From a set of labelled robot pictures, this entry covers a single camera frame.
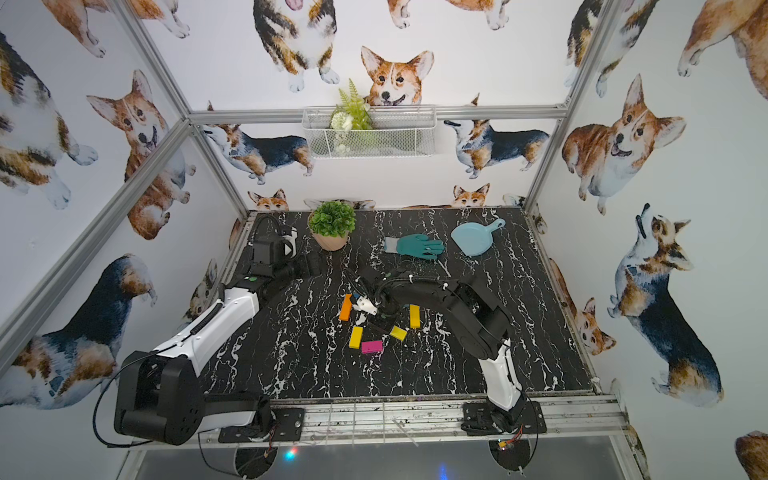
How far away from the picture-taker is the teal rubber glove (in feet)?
3.57

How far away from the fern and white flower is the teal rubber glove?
397mm

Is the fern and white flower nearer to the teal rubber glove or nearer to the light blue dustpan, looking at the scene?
the teal rubber glove

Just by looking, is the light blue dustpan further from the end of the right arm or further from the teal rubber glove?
the end of the right arm

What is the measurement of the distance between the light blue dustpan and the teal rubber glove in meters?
0.08

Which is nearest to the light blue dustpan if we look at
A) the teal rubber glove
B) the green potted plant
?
the teal rubber glove

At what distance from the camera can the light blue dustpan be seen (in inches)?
44.1

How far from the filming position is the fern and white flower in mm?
812
